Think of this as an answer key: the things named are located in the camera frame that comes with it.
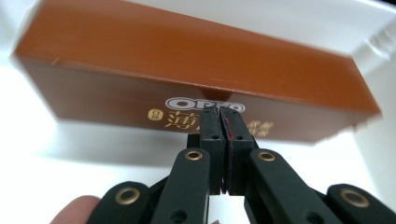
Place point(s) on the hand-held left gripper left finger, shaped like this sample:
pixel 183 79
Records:
pixel 213 140

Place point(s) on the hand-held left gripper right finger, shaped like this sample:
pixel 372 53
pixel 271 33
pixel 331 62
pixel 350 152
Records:
pixel 238 140

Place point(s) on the brown cardboard box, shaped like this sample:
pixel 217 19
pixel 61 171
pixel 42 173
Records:
pixel 155 56

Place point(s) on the white plastic bin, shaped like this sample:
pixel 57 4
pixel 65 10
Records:
pixel 31 161

